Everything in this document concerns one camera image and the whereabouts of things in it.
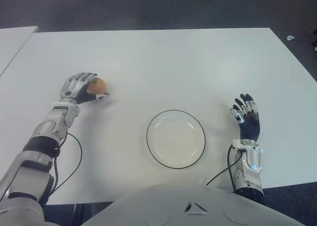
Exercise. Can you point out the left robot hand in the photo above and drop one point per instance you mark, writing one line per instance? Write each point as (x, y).
(73, 87)

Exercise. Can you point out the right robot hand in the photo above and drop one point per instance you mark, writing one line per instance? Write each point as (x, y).
(250, 128)

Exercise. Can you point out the yellow-red apple with sticker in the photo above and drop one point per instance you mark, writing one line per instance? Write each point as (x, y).
(99, 86)

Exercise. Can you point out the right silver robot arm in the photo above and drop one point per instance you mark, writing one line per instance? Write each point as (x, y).
(248, 166)

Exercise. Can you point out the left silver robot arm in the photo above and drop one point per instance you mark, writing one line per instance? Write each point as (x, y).
(42, 141)

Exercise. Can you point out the white plate with black rim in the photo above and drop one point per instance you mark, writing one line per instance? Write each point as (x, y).
(175, 139)

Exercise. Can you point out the neighbouring white table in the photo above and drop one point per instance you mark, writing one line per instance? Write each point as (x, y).
(12, 45)

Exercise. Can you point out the grey robot torso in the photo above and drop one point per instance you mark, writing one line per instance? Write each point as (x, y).
(193, 206)

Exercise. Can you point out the small white floor object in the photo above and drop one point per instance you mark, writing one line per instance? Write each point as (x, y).
(290, 37)

